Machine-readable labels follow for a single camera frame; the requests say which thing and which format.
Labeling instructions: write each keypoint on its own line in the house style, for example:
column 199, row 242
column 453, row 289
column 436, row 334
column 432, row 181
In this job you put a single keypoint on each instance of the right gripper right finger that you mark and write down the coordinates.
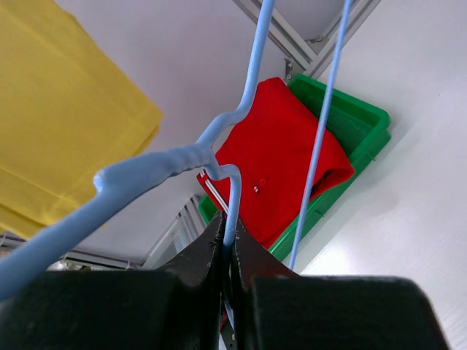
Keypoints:
column 275, row 308

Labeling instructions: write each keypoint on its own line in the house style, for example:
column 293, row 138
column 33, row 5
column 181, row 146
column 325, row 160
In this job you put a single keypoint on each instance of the yellow trousers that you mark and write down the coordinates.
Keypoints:
column 67, row 111

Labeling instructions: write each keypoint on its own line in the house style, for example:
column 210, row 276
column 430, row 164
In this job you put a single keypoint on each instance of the left aluminium frame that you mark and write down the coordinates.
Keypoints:
column 308, row 55

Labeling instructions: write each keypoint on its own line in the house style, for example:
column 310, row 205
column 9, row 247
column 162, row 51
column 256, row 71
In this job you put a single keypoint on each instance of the front aluminium rail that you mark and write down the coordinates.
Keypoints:
column 137, row 251

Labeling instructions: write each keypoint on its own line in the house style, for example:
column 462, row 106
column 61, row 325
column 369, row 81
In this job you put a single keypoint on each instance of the green plastic tray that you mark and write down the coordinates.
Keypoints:
column 356, row 133

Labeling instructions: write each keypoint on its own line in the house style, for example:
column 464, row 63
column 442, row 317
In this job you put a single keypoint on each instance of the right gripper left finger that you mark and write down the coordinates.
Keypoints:
column 176, row 306

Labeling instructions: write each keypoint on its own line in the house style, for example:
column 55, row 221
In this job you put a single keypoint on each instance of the red trousers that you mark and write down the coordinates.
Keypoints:
column 272, row 148

